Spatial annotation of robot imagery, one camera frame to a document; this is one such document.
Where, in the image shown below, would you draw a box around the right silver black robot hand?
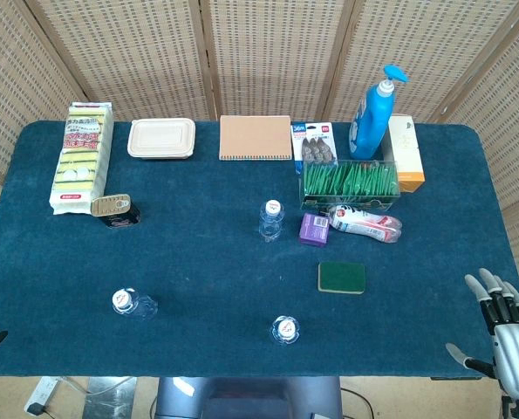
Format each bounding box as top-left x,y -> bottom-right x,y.
445,267 -> 519,401

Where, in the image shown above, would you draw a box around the clear water bottle white cap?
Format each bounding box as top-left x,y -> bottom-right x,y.
257,199 -> 286,244
270,314 -> 301,348
111,287 -> 159,322

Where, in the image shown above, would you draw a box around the white power strip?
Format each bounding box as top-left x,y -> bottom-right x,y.
23,376 -> 62,416

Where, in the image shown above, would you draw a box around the metal table leg plate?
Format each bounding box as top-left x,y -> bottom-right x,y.
83,376 -> 138,419

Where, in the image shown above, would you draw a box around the black luncheon meat can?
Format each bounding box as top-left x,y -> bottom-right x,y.
90,194 -> 141,230

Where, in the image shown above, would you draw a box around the green yellow scouring sponge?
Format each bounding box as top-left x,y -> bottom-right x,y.
318,261 -> 367,295

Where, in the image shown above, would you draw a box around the red white tube package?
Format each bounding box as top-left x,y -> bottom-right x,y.
327,203 -> 404,244

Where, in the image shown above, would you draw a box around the yellow sponge multipack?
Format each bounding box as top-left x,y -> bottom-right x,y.
48,101 -> 115,216

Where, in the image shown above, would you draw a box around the white orange carton box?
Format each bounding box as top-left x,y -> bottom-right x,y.
381,113 -> 427,194

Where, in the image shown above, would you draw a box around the blue table cloth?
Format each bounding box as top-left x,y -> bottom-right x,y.
0,120 -> 519,379

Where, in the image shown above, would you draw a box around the small purple box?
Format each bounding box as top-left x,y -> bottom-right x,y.
298,212 -> 331,247

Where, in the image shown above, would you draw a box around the clear box green sachets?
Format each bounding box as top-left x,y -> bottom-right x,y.
299,159 -> 402,211

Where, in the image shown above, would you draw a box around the grey robot torso base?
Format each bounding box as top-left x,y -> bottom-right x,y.
154,375 -> 344,419

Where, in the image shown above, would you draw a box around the beige lidded takeaway box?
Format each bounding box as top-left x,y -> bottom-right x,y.
126,118 -> 197,161

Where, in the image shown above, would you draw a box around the blue pump dispenser bottle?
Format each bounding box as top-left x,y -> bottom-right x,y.
348,64 -> 410,161

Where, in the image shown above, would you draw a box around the binder clips blister pack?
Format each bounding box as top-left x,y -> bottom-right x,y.
290,121 -> 338,166

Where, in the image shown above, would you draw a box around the brown spiral notebook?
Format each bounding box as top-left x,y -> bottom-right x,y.
217,114 -> 294,162

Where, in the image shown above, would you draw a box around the woven wooden folding screen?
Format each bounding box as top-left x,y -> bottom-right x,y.
0,0 -> 519,306

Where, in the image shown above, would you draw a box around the black floor cable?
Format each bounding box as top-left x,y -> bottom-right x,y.
341,386 -> 376,419

